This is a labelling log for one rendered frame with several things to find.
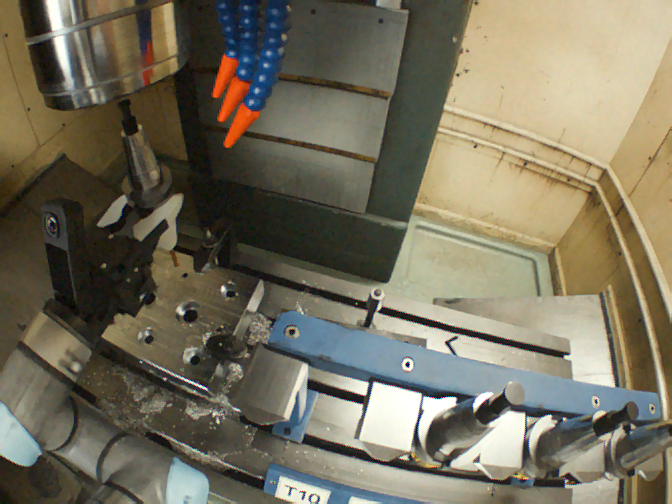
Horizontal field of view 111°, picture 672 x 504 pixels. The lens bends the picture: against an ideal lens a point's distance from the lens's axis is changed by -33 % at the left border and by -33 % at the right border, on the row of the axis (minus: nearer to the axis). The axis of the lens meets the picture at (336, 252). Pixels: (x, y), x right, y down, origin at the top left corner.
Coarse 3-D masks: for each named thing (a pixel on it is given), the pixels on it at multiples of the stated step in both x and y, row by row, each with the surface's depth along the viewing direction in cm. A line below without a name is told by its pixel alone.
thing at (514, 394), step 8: (512, 384) 18; (496, 392) 20; (504, 392) 18; (512, 392) 18; (520, 392) 18; (488, 400) 20; (496, 400) 19; (504, 400) 18; (512, 400) 18; (520, 400) 18; (480, 408) 20; (488, 408) 19; (496, 408) 19; (504, 408) 19; (488, 416) 20; (496, 416) 19
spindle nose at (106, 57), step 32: (32, 0) 13; (64, 0) 14; (96, 0) 16; (128, 0) 17; (160, 0) 20; (32, 32) 15; (64, 32) 16; (96, 32) 17; (128, 32) 19; (160, 32) 21; (32, 64) 18; (64, 64) 18; (96, 64) 19; (128, 64) 21; (160, 64) 23; (64, 96) 20; (96, 96) 21
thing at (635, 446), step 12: (624, 432) 24; (636, 432) 22; (648, 432) 20; (660, 432) 19; (624, 444) 23; (636, 444) 21; (648, 444) 20; (660, 444) 18; (624, 456) 22; (636, 456) 21; (648, 456) 20
